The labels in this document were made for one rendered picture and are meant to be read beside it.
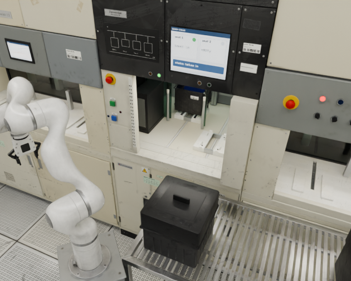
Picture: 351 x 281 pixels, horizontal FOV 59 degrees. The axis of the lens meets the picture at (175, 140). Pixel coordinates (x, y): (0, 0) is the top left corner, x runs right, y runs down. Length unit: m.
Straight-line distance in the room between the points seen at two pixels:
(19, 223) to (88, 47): 1.72
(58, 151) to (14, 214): 1.86
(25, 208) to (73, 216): 1.82
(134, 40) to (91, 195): 0.79
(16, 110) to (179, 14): 0.79
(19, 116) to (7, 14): 1.03
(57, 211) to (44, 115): 0.36
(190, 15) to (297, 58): 0.49
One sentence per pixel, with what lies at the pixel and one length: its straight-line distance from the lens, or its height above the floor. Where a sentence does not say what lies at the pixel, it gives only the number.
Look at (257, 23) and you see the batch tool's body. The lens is 1.40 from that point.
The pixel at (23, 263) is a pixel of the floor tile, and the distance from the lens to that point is 2.70.
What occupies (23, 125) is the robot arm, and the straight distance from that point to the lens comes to 1.24.
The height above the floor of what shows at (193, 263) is 0.79.
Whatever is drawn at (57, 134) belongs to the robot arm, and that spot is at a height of 1.40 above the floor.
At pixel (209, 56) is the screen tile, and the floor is 1.57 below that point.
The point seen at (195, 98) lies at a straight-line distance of 2.21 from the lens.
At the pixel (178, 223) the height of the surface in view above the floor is 1.01.
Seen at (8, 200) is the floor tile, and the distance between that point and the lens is 3.22.
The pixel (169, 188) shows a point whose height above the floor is 1.01.
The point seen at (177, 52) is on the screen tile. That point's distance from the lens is 1.54.
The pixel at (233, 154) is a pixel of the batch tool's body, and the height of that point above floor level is 1.10.
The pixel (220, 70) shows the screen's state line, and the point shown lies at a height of 1.51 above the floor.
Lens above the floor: 2.06
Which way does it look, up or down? 34 degrees down
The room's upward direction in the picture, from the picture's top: 1 degrees clockwise
